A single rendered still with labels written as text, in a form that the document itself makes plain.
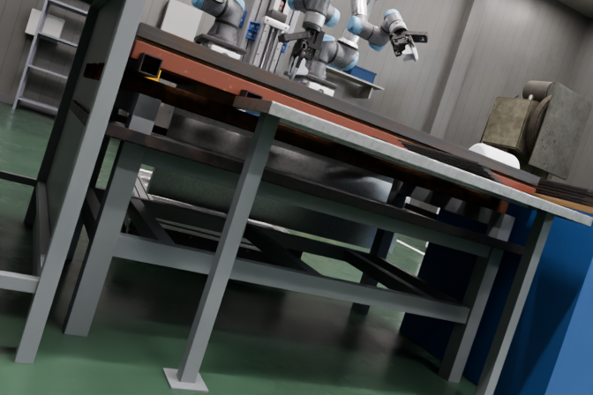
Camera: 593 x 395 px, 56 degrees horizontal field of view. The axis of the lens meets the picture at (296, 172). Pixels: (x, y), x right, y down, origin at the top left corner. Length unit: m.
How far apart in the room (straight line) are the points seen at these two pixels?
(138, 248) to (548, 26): 11.99
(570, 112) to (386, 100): 3.35
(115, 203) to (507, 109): 8.00
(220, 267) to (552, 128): 7.76
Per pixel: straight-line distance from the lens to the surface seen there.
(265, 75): 1.63
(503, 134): 9.06
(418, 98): 11.15
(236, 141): 2.44
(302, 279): 1.82
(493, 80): 12.16
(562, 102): 8.99
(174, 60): 1.55
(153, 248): 1.63
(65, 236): 1.39
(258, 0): 2.99
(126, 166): 1.55
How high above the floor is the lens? 0.66
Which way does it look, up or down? 2 degrees down
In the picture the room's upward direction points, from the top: 18 degrees clockwise
